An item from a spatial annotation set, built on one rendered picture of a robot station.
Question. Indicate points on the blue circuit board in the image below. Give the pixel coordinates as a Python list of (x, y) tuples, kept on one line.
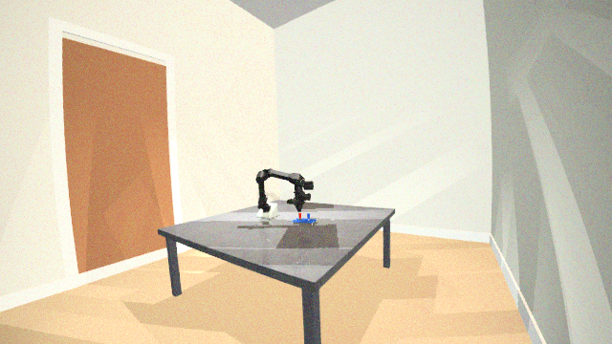
[(306, 221)]

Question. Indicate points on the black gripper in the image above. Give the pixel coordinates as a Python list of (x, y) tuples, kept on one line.
[(296, 201)]

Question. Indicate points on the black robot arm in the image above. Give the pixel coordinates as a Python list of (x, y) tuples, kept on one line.
[(294, 178)]

